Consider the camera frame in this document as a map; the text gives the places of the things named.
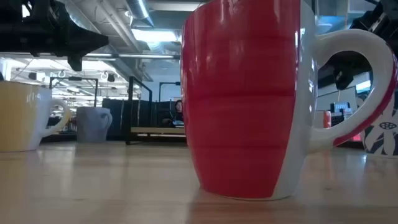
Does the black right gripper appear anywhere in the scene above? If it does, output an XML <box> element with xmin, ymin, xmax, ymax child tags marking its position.
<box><xmin>322</xmin><ymin>0</ymin><xmax>398</xmax><ymax>91</ymax></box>

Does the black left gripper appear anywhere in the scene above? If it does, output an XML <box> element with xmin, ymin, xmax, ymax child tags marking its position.
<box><xmin>0</xmin><ymin>0</ymin><xmax>110</xmax><ymax>72</ymax></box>

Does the plain lavender mug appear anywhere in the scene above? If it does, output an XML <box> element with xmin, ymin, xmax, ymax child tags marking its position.
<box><xmin>76</xmin><ymin>106</ymin><xmax>113</xmax><ymax>144</ymax></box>

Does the white mug with black print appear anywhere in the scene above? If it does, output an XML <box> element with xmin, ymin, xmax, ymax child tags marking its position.
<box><xmin>361</xmin><ymin>88</ymin><xmax>398</xmax><ymax>156</ymax></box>

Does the yellow and white mug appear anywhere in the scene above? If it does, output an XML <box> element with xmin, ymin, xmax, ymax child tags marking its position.
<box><xmin>0</xmin><ymin>80</ymin><xmax>72</xmax><ymax>153</ymax></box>

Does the red and white mug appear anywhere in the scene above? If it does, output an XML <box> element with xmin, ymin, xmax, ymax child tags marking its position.
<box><xmin>181</xmin><ymin>0</ymin><xmax>398</xmax><ymax>202</ymax></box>

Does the black pegboard rig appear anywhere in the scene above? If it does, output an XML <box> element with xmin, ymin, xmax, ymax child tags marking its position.
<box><xmin>329</xmin><ymin>101</ymin><xmax>354</xmax><ymax>127</ymax></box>

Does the long ceiling light tube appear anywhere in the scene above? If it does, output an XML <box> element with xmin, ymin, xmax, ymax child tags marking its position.
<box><xmin>83</xmin><ymin>52</ymin><xmax>182</xmax><ymax>60</ymax></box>

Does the dark room partition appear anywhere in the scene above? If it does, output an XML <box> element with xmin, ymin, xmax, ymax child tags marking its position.
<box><xmin>101</xmin><ymin>98</ymin><xmax>175</xmax><ymax>141</ymax></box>

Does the person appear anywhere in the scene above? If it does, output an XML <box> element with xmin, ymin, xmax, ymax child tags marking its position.
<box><xmin>161</xmin><ymin>99</ymin><xmax>185</xmax><ymax>128</ymax></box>

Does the black aluminium table frame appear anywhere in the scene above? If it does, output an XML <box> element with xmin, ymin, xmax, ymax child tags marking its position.
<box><xmin>40</xmin><ymin>133</ymin><xmax>187</xmax><ymax>146</ymax></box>

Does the black background rig frame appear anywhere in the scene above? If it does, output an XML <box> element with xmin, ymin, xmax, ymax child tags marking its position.
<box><xmin>159</xmin><ymin>81</ymin><xmax>182</xmax><ymax>103</ymax></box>

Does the wooden shelf black metal frame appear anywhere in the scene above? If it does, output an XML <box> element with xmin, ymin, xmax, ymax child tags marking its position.
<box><xmin>126</xmin><ymin>76</ymin><xmax>187</xmax><ymax>146</ymax></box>

